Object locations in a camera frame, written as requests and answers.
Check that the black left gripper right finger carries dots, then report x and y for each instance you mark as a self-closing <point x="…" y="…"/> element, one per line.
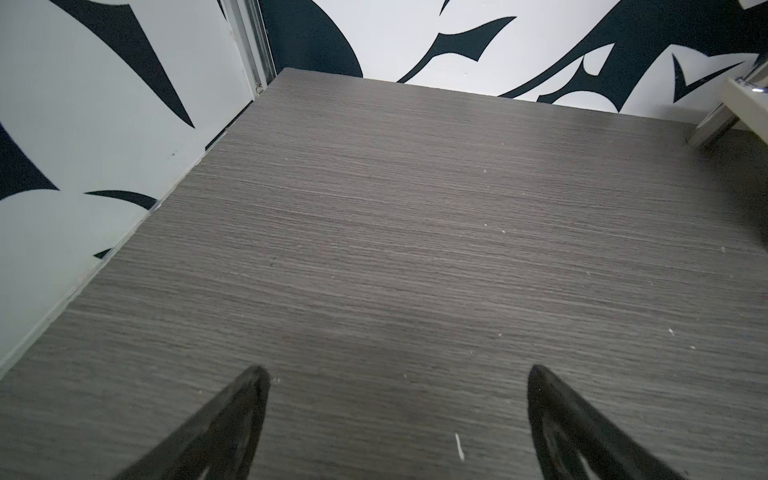
<point x="572" y="438"/>

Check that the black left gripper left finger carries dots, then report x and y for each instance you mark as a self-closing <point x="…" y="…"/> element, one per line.
<point x="219" y="441"/>

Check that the white two-tier shelf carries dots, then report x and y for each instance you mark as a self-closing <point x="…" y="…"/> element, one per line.
<point x="743" y="99"/>

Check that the aluminium frame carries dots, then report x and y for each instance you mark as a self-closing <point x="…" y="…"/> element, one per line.
<point x="250" y="35"/>

